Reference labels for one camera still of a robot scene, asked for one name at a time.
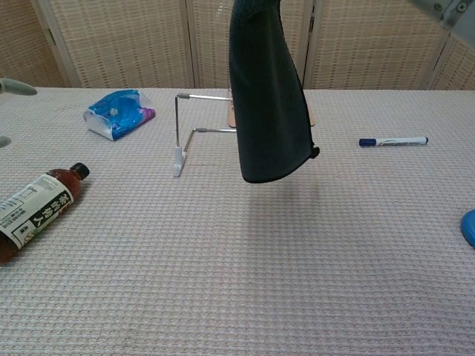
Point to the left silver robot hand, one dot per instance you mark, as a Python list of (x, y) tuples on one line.
[(18, 88)]

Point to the yellow towel with dark back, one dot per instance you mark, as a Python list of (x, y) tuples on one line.
[(267, 111)]

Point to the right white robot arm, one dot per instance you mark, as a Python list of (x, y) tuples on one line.
[(456, 15)]

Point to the woven folding screen panel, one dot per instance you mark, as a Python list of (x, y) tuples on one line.
[(378, 44), (208, 44), (464, 70), (122, 44), (18, 44)]

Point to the blue tissue pack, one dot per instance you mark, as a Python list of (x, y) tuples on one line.
[(115, 115)]

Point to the brown tea bottle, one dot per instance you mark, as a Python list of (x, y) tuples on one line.
[(41, 207)]

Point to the cartoon girl mouse pad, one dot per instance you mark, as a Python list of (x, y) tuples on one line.
[(231, 120)]

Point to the blue whiteboard marker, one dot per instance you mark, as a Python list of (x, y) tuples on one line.
[(393, 141)]

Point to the pale woven tablecloth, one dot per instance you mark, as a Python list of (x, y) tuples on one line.
[(371, 241)]

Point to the blue round disc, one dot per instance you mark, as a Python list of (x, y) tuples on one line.
[(469, 228)]

